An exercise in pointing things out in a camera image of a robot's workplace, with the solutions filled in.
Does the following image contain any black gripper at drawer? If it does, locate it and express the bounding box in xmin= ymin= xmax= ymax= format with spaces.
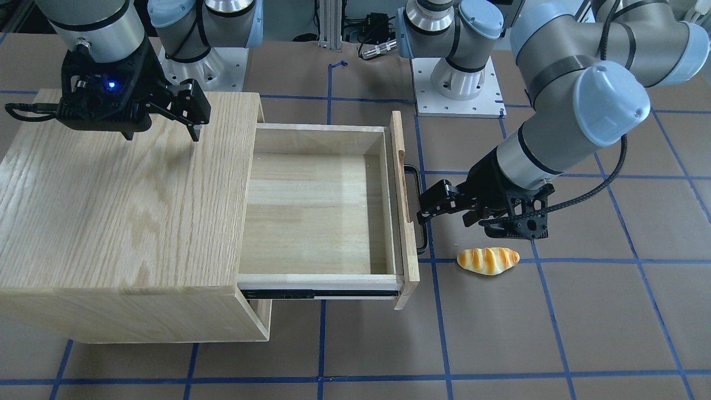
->
xmin=417 ymin=149 xmax=554 ymax=241

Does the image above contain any black gripper on cabinet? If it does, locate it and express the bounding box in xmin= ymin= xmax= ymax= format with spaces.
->
xmin=57 ymin=37 xmax=211 ymax=142

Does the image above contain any wooden drawer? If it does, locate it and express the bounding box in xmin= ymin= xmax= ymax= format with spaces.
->
xmin=238 ymin=111 xmax=420 ymax=311

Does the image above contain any wooden drawer cabinet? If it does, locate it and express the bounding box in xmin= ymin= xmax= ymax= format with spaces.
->
xmin=1 ymin=93 xmax=271 ymax=343

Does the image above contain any toy bread roll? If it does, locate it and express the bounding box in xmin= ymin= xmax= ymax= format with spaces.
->
xmin=455 ymin=247 xmax=520 ymax=276

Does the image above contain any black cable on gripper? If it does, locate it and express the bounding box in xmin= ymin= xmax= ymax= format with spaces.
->
xmin=479 ymin=133 xmax=628 ymax=227

